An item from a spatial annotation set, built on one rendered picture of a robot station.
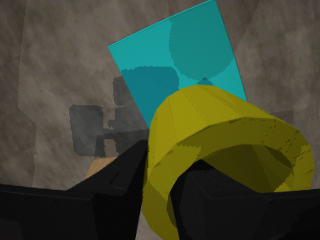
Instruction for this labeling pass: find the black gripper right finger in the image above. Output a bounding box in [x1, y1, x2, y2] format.
[171, 159, 320, 240]

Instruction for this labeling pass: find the yellow cup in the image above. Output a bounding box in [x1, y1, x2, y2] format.
[141, 84, 315, 240]

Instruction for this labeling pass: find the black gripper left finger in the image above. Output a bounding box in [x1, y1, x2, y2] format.
[0, 140, 148, 240]

